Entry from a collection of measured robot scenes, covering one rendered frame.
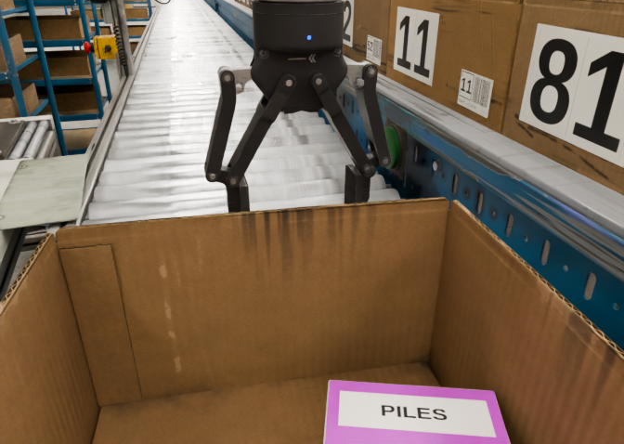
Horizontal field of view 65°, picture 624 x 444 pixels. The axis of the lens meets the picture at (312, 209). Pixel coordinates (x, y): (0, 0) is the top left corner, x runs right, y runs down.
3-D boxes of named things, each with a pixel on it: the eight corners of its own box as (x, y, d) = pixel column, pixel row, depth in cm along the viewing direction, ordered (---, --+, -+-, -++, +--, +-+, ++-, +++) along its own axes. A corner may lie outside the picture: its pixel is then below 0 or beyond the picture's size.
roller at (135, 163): (99, 172, 97) (94, 155, 93) (350, 150, 109) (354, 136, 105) (99, 192, 95) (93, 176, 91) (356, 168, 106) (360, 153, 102)
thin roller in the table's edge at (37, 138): (39, 120, 119) (19, 157, 95) (47, 119, 120) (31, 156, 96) (41, 127, 120) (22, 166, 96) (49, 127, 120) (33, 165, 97)
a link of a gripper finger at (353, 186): (345, 164, 49) (352, 163, 49) (343, 227, 52) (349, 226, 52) (355, 176, 46) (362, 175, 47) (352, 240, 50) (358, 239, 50)
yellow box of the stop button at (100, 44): (94, 57, 172) (90, 34, 169) (120, 56, 174) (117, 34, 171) (88, 63, 159) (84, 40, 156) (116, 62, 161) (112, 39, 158)
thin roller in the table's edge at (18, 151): (27, 121, 118) (5, 158, 94) (36, 120, 119) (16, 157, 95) (29, 129, 119) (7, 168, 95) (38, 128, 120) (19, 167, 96)
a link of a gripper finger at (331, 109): (296, 71, 44) (309, 63, 44) (354, 165, 50) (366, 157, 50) (306, 81, 41) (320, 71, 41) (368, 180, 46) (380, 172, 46)
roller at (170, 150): (97, 160, 96) (103, 179, 100) (350, 140, 108) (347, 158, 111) (99, 145, 100) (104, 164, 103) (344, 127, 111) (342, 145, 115)
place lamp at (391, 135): (374, 161, 86) (377, 122, 83) (382, 160, 86) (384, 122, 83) (390, 176, 80) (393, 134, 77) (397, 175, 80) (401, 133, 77)
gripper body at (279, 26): (334, -6, 44) (332, 97, 48) (240, -5, 42) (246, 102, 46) (363, -1, 38) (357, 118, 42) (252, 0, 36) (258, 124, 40)
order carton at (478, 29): (383, 79, 98) (389, -15, 91) (513, 72, 105) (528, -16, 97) (497, 137, 64) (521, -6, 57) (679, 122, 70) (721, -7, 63)
